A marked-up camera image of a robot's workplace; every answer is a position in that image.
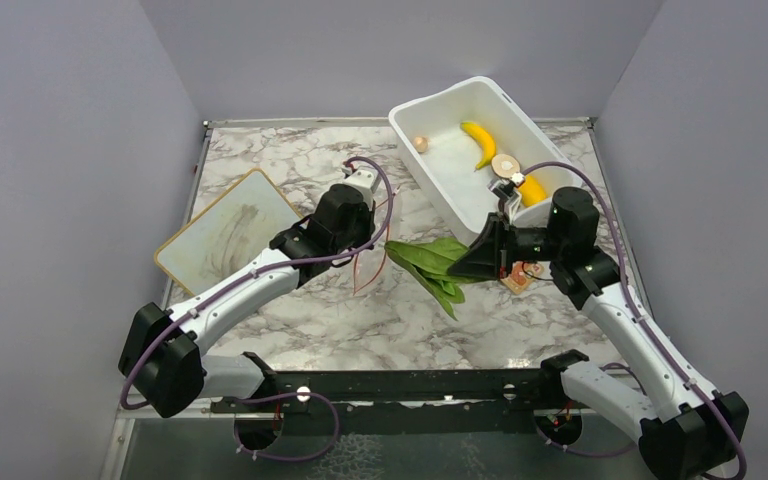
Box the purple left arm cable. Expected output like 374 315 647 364
118 156 395 412

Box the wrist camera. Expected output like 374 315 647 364
342 168 381 195
488 172 526 222

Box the green leafy vegetable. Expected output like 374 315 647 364
384 237 482 321

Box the white plastic bin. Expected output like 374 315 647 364
388 76 582 244

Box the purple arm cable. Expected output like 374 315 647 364
118 156 395 412
521 160 750 480

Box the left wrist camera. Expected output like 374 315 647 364
342 168 381 195

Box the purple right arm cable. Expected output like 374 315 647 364
521 160 750 480

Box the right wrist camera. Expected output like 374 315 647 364
488 172 526 222

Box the yellow banana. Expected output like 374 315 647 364
460 122 497 170

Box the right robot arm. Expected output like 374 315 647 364
448 187 749 479

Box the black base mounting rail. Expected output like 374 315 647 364
210 368 583 443

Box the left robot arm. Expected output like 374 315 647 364
118 179 381 418

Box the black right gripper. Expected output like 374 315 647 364
449 212 567 279

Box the yellow lemon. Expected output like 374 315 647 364
517 175 548 208

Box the white yellow-edged cutting board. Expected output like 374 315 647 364
154 168 301 296

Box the round cut wooden slice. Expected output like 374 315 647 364
491 153 521 179

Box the clear orange zip top bag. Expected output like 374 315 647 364
351 186 402 296

